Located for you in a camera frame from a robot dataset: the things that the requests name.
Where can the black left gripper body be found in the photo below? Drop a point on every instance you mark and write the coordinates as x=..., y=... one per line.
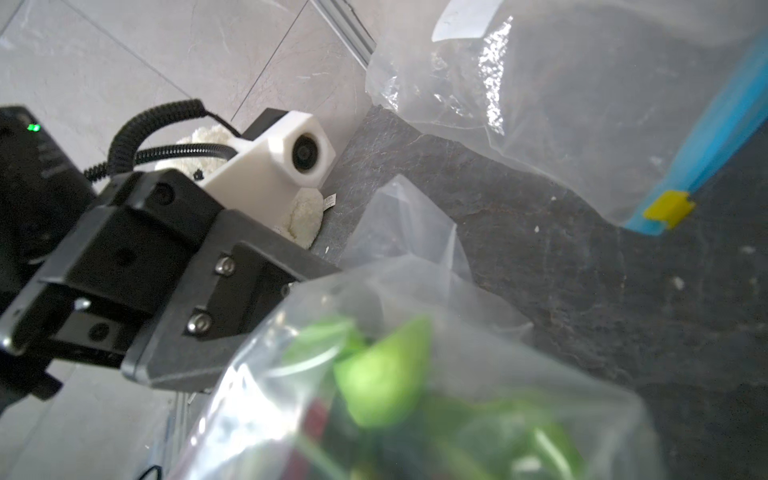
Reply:
x=155, y=279

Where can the clear zip-top bag blue seal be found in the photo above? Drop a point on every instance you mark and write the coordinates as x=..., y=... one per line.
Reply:
x=632, y=105

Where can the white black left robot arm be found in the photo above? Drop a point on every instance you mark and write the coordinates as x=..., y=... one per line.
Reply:
x=43, y=194

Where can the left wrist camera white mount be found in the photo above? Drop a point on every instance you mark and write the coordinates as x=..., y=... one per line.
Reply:
x=266, y=174

